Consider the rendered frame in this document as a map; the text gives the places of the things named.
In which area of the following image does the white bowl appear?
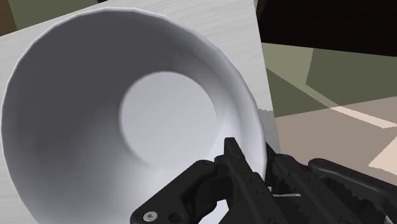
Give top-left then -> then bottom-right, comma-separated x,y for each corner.
0,6 -> 268,224

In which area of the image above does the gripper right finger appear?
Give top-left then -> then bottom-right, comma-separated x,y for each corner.
265,143 -> 397,224

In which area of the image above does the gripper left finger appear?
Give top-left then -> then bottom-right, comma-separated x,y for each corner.
129,137 -> 291,224

